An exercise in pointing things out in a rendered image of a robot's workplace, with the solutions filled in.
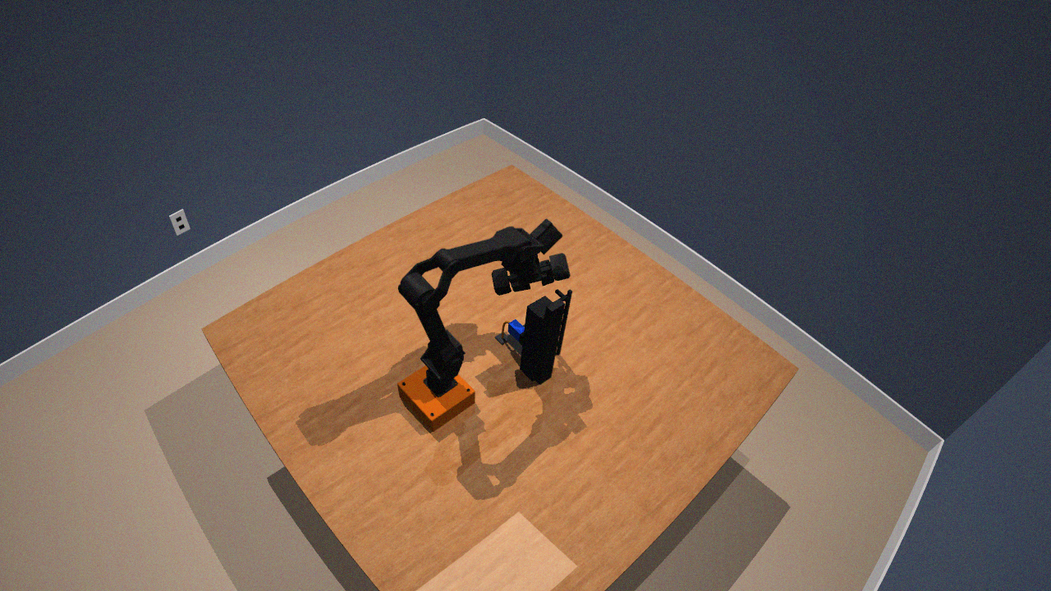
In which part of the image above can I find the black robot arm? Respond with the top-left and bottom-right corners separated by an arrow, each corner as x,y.
398,219 -> 562,398

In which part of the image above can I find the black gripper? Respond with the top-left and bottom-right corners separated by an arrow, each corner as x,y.
492,253 -> 571,296

